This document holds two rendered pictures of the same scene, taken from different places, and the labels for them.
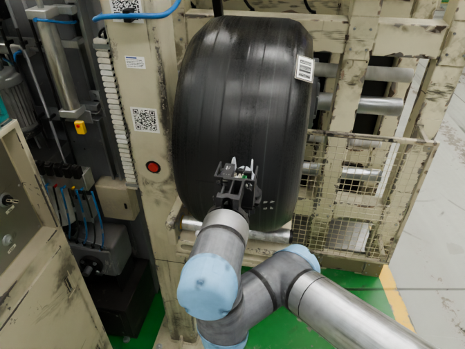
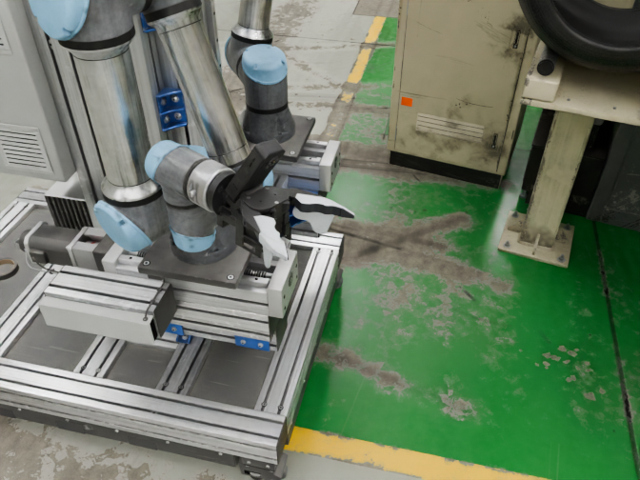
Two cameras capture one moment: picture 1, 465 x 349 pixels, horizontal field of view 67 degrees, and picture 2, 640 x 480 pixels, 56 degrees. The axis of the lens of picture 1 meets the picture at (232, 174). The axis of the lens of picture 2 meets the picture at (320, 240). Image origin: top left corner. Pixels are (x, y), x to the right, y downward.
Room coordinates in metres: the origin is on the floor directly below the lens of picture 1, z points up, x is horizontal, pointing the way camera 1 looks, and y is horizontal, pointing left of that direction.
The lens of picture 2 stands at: (0.48, -1.79, 1.60)
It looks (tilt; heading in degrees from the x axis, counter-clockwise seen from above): 41 degrees down; 103
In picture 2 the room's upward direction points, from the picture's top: straight up
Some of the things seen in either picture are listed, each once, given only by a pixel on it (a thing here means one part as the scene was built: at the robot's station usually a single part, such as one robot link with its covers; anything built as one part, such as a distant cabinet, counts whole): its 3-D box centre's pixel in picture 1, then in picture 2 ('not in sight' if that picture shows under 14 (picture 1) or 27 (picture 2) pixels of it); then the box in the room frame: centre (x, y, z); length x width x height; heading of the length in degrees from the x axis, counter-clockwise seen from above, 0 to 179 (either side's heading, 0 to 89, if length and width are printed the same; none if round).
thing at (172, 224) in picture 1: (189, 192); not in sight; (0.92, 0.15, 0.90); 0.40 x 0.03 x 0.10; 170
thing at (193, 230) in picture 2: not in sight; (198, 213); (0.08, -1.03, 0.94); 0.11 x 0.08 x 0.11; 64
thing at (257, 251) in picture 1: (233, 243); (548, 65); (0.75, 0.00, 0.84); 0.36 x 0.09 x 0.06; 80
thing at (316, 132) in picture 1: (303, 199); not in sight; (1.18, -0.31, 0.65); 0.90 x 0.02 x 0.70; 80
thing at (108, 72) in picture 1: (123, 120); not in sight; (0.91, 0.32, 1.19); 0.05 x 0.04 x 0.48; 170
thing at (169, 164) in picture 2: not in sight; (181, 171); (0.07, -1.04, 1.04); 0.11 x 0.08 x 0.09; 154
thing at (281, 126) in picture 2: not in sight; (268, 115); (0.00, -0.37, 0.77); 0.15 x 0.15 x 0.10
